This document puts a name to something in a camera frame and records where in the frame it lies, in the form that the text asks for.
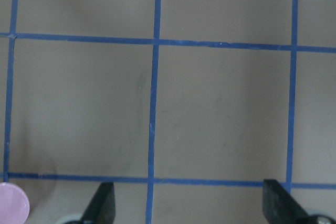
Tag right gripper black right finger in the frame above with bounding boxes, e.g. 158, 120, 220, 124
262, 179, 336, 224

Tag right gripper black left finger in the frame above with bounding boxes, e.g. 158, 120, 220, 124
80, 182, 116, 224

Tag pink mesh cup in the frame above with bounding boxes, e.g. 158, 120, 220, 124
1, 182, 30, 224

